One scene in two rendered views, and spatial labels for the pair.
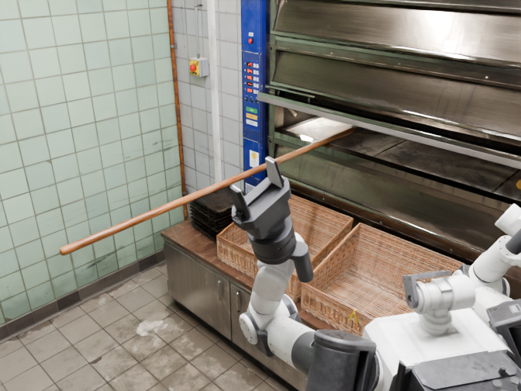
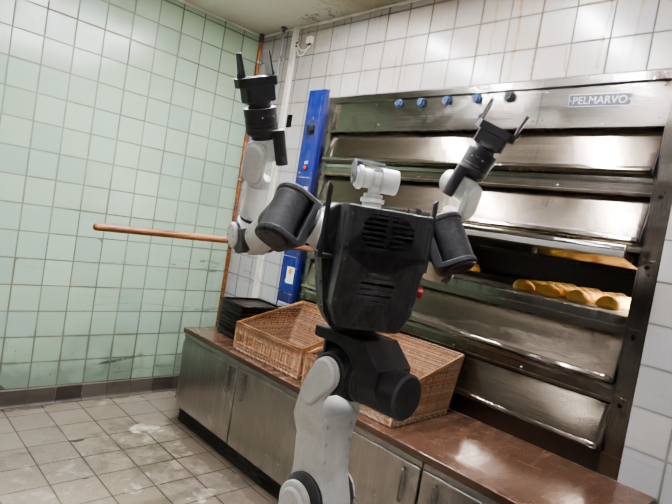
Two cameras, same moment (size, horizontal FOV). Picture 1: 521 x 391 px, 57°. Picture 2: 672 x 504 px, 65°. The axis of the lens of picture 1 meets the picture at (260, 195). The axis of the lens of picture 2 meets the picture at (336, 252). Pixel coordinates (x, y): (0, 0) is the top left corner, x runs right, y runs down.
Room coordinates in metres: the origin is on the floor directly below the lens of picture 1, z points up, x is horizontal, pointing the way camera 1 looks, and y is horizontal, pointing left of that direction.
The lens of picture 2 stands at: (-0.63, -0.32, 1.34)
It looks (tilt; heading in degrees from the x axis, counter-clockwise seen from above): 3 degrees down; 2
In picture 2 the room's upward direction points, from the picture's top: 9 degrees clockwise
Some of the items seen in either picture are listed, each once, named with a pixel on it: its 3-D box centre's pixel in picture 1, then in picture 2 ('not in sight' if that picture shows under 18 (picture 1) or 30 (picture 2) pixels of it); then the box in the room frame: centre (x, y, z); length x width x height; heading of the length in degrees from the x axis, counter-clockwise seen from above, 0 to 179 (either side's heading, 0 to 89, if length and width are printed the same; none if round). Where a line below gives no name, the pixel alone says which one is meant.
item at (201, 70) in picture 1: (198, 67); not in sight; (2.99, 0.38, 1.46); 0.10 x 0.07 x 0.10; 46
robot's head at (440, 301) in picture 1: (441, 299); (377, 184); (0.76, -0.36, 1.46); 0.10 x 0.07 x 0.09; 102
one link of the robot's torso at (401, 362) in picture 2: not in sight; (366, 368); (0.69, -0.41, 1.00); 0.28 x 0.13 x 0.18; 47
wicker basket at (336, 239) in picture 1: (283, 239); (300, 335); (2.20, -0.12, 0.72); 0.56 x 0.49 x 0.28; 47
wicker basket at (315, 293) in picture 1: (381, 286); (381, 369); (1.78, -0.55, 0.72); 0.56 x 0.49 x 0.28; 47
